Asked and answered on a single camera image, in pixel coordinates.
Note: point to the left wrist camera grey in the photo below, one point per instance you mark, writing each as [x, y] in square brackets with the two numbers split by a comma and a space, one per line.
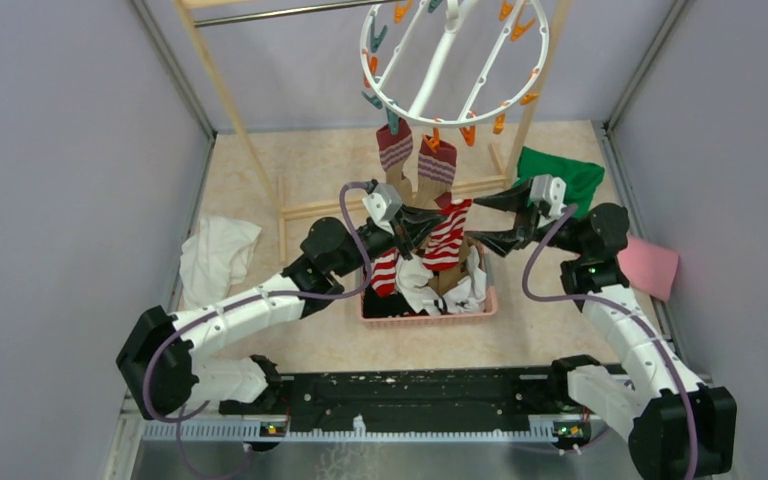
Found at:
[383, 203]

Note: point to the beige purple striped sock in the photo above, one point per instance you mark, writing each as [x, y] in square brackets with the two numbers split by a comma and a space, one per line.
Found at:
[436, 175]

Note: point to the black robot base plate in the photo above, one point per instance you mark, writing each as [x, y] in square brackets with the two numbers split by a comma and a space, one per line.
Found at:
[476, 400]

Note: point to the pink cloth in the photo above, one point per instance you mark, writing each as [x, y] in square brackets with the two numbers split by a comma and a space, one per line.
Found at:
[649, 268]

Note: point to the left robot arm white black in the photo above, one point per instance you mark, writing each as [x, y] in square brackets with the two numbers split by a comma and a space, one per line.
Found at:
[167, 359]

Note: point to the orange clip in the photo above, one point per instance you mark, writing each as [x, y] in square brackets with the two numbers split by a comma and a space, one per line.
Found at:
[433, 140]
[500, 119]
[468, 133]

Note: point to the red white striped sock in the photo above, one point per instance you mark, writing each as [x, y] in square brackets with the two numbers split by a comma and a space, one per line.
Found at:
[442, 250]

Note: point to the pink plastic basket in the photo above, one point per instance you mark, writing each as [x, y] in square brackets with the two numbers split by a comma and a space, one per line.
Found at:
[369, 305]

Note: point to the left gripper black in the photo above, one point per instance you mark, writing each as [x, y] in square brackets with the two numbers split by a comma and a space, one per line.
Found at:
[412, 226]

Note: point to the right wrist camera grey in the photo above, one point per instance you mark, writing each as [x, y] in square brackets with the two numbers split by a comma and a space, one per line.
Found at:
[548, 193]

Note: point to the white cloth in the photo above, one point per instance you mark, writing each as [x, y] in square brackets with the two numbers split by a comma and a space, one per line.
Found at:
[216, 258]

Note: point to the green cloth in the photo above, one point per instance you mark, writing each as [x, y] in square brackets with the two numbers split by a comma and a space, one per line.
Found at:
[581, 178]

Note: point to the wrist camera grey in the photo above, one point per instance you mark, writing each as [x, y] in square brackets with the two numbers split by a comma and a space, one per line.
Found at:
[548, 193]
[383, 203]

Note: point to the white black sock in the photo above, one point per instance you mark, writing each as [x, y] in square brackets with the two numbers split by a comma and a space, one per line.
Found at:
[424, 292]

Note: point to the wooden drying rack frame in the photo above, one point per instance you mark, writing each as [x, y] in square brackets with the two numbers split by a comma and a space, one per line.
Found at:
[518, 18]

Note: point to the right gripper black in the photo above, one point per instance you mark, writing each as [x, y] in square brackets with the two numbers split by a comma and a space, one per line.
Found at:
[527, 218]

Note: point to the white round clip hanger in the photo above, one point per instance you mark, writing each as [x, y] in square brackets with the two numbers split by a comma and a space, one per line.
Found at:
[467, 56]

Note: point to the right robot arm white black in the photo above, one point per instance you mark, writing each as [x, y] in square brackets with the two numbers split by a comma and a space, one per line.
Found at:
[674, 424]

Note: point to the metal rack rod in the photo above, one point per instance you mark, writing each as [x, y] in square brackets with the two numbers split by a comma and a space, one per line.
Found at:
[297, 11]

